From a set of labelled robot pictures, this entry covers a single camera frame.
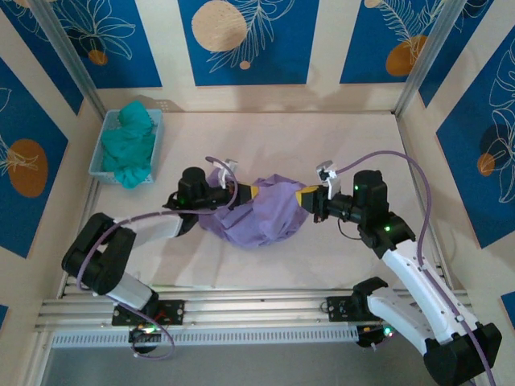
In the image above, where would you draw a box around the light blue plastic basket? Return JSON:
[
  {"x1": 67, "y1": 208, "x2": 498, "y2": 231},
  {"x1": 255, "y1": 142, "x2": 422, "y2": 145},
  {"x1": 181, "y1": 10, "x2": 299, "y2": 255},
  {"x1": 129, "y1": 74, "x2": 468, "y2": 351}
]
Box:
[{"x1": 88, "y1": 108, "x2": 166, "y2": 187}]

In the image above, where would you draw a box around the thin black wire loop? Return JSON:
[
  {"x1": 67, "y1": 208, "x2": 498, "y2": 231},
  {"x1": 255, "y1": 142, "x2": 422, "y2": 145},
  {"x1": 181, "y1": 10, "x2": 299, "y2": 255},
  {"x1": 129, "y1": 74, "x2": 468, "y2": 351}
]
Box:
[{"x1": 336, "y1": 219, "x2": 363, "y2": 241}]

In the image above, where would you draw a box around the white slotted cable duct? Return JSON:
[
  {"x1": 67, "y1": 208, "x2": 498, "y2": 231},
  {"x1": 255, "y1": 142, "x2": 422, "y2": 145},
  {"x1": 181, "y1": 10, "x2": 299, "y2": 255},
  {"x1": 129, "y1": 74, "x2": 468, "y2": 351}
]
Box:
[{"x1": 51, "y1": 326, "x2": 360, "y2": 349}]

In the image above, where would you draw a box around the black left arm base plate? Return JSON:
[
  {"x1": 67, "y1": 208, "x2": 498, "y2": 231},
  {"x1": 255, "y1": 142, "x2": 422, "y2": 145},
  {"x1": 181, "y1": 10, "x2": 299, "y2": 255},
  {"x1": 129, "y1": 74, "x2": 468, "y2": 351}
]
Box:
[{"x1": 111, "y1": 299, "x2": 186, "y2": 326}]

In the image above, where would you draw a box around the black control board green light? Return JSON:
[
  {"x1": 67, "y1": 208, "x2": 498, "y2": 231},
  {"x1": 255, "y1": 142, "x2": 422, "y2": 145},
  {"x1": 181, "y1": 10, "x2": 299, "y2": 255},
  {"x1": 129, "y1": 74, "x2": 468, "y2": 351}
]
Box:
[
  {"x1": 128, "y1": 324, "x2": 163, "y2": 355},
  {"x1": 356, "y1": 322, "x2": 398, "y2": 350}
]

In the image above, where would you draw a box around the teal cloth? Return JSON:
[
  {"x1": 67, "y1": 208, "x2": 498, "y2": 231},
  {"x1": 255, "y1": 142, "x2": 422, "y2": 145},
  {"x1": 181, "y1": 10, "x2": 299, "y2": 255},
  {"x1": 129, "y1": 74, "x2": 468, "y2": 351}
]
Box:
[{"x1": 100, "y1": 100, "x2": 158, "y2": 190}]

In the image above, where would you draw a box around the perforated grey metal bracket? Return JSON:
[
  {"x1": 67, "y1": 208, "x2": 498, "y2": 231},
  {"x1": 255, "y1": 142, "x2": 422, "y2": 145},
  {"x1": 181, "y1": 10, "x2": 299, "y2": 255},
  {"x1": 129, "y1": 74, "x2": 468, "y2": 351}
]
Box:
[{"x1": 154, "y1": 97, "x2": 180, "y2": 113}]

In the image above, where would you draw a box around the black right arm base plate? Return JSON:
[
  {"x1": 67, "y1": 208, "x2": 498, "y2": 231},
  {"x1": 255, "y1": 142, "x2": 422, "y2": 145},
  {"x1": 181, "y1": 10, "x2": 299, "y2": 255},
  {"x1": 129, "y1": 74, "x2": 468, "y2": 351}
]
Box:
[{"x1": 326, "y1": 296, "x2": 387, "y2": 322}]

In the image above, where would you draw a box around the purple t-shirt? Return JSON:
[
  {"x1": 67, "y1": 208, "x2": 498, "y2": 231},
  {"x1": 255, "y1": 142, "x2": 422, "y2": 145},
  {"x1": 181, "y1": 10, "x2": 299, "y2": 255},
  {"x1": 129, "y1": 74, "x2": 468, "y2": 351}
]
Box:
[{"x1": 195, "y1": 172, "x2": 311, "y2": 251}]

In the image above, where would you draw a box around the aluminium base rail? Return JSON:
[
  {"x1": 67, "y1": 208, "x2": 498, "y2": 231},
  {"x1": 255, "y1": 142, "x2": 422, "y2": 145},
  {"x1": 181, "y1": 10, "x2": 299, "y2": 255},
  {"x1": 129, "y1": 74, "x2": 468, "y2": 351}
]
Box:
[{"x1": 34, "y1": 285, "x2": 480, "y2": 333}]

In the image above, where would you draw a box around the aluminium frame post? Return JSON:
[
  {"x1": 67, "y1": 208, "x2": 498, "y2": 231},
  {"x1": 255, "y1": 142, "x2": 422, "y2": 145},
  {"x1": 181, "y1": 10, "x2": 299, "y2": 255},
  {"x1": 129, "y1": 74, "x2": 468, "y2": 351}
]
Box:
[
  {"x1": 396, "y1": 0, "x2": 470, "y2": 117},
  {"x1": 30, "y1": 0, "x2": 108, "y2": 117}
]

